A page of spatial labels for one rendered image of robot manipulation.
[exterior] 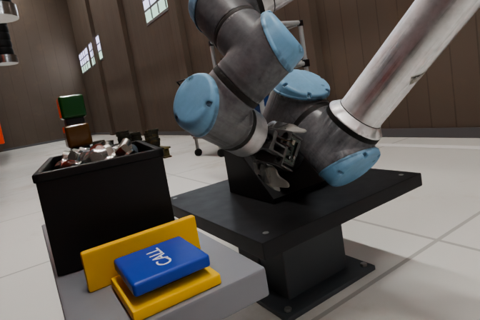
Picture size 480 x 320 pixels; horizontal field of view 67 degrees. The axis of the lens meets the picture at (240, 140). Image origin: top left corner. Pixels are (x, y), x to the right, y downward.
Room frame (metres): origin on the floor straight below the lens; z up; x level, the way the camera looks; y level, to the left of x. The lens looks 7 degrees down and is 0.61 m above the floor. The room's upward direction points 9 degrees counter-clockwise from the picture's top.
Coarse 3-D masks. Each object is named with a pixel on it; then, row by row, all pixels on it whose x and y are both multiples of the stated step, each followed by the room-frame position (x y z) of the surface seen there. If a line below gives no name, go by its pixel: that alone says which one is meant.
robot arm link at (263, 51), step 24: (240, 24) 0.56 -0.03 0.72; (264, 24) 0.53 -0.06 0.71; (240, 48) 0.54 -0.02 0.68; (264, 48) 0.53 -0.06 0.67; (288, 48) 0.53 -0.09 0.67; (216, 72) 0.55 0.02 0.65; (240, 72) 0.53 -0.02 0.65; (264, 72) 0.53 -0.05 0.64; (288, 72) 0.56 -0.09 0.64; (240, 96) 0.54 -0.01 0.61; (264, 96) 0.56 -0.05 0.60
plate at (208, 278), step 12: (120, 276) 0.33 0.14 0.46; (192, 276) 0.31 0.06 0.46; (204, 276) 0.31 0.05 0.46; (216, 276) 0.31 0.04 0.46; (120, 288) 0.31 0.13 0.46; (168, 288) 0.30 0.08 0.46; (180, 288) 0.29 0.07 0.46; (192, 288) 0.29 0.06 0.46; (204, 288) 0.30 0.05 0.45; (132, 300) 0.29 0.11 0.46; (144, 300) 0.28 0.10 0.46; (156, 300) 0.28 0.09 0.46; (168, 300) 0.28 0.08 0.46; (180, 300) 0.29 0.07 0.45; (132, 312) 0.27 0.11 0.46; (144, 312) 0.27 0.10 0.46; (156, 312) 0.28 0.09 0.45
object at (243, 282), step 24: (48, 240) 0.52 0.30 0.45; (216, 264) 0.35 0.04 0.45; (240, 264) 0.34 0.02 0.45; (72, 288) 0.35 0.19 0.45; (216, 288) 0.30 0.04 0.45; (240, 288) 0.31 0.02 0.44; (264, 288) 0.32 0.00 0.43; (72, 312) 0.30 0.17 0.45; (96, 312) 0.29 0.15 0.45; (120, 312) 0.29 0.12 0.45; (168, 312) 0.28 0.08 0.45; (192, 312) 0.29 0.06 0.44; (216, 312) 0.30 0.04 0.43
